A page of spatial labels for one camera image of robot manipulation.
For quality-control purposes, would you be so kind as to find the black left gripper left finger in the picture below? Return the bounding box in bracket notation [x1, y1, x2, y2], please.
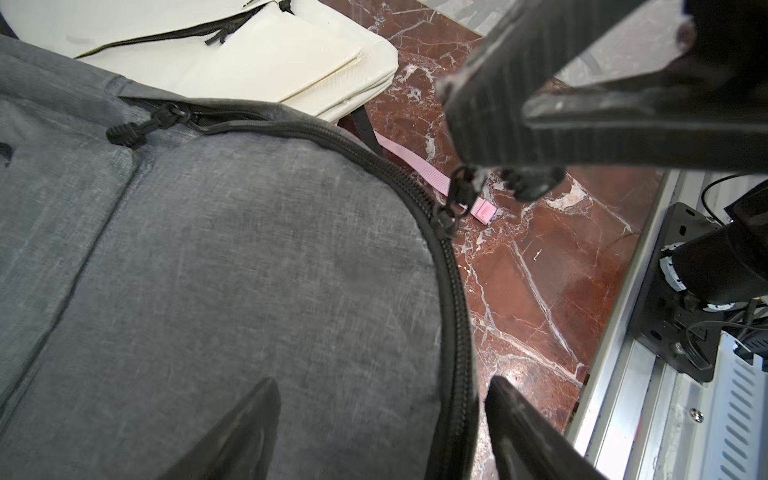
[161, 378, 281, 479]

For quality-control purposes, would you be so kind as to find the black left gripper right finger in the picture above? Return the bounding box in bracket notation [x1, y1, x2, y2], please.
[485, 376, 603, 480]

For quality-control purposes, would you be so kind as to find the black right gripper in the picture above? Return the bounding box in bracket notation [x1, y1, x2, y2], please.
[502, 1, 767, 202]

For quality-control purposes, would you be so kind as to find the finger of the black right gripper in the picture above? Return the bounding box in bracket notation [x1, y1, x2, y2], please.
[437, 1, 640, 168]

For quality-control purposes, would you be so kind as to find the grey backpack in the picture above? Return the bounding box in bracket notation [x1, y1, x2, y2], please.
[1, 37, 478, 479]

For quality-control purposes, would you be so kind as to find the pink backpack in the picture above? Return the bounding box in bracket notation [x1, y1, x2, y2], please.
[374, 132, 497, 225]

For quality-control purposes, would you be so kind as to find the beige backpack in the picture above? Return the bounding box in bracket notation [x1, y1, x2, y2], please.
[1, 1, 398, 122]

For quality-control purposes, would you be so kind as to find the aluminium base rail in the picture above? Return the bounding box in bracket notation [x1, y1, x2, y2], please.
[567, 171, 767, 479]

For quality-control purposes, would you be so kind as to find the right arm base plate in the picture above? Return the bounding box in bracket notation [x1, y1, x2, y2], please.
[629, 202, 746, 383]

